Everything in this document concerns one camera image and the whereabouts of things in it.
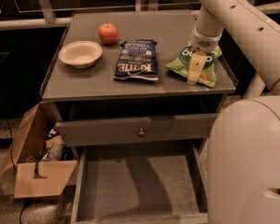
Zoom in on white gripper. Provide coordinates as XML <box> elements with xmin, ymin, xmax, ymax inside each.
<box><xmin>187</xmin><ymin>28</ymin><xmax>221</xmax><ymax>85</ymax></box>

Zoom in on black cable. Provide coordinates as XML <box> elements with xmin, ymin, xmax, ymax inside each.
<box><xmin>0</xmin><ymin>77</ymin><xmax>31</xmax><ymax>224</ymax></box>

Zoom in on packaged items in box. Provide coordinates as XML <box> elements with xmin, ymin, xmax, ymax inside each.
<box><xmin>41</xmin><ymin>127</ymin><xmax>73</xmax><ymax>162</ymax></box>

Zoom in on metal railing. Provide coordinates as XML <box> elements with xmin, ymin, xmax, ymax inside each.
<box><xmin>0</xmin><ymin>0</ymin><xmax>280</xmax><ymax>32</ymax></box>

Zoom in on white paper bowl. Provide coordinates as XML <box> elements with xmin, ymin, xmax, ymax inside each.
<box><xmin>58</xmin><ymin>41</ymin><xmax>103</xmax><ymax>69</ymax></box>

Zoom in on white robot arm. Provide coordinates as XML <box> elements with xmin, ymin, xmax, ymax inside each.
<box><xmin>191</xmin><ymin>0</ymin><xmax>280</xmax><ymax>224</ymax></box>

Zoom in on grey top drawer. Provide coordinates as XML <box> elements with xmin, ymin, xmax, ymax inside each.
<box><xmin>56</xmin><ymin>113</ymin><xmax>217</xmax><ymax>147</ymax></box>

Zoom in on grey open middle drawer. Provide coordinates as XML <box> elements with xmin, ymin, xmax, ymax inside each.
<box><xmin>71</xmin><ymin>141</ymin><xmax>208</xmax><ymax>224</ymax></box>

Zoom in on red apple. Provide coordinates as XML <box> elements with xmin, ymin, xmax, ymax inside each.
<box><xmin>98</xmin><ymin>22</ymin><xmax>119</xmax><ymax>45</ymax></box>

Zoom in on green rice chip bag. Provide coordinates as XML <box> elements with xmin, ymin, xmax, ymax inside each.
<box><xmin>166</xmin><ymin>42</ymin><xmax>222</xmax><ymax>88</ymax></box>

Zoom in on grey drawer cabinet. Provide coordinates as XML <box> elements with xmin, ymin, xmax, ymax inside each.
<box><xmin>39</xmin><ymin>9</ymin><xmax>239</xmax><ymax>162</ymax></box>

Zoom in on round metal drawer knob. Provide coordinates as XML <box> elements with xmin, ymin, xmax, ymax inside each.
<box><xmin>137</xmin><ymin>128</ymin><xmax>146</xmax><ymax>137</ymax></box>

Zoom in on blue kettle chip bag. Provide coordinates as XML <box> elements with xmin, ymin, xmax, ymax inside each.
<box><xmin>114</xmin><ymin>39</ymin><xmax>159</xmax><ymax>81</ymax></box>

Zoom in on open cardboard box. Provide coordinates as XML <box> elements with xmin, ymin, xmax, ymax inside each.
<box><xmin>1</xmin><ymin>102</ymin><xmax>78</xmax><ymax>199</ymax></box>

